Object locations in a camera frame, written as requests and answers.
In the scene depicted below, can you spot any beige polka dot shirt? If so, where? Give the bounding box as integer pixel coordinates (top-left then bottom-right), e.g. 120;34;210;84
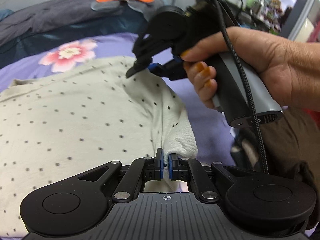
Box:
0;55;199;238

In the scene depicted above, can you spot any purple floral bed sheet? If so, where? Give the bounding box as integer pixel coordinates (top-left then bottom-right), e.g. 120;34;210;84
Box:
0;32;241;193

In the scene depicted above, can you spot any black wire rack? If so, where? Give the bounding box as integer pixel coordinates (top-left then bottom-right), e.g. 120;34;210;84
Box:
197;0;314;40

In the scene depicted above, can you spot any person's right hand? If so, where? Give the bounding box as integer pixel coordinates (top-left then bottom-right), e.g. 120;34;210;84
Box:
181;27;319;111

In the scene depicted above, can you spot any dark brown garment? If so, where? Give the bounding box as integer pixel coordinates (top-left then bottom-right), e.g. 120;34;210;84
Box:
229;106;320;237

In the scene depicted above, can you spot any black braided cable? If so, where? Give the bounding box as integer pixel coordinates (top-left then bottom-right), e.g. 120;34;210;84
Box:
209;0;270;176

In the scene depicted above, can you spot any red cloth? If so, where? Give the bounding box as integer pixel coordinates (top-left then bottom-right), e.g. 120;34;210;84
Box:
304;109;320;128

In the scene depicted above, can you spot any grey blanket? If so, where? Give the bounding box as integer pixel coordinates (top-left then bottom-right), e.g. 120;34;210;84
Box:
1;0;165;45

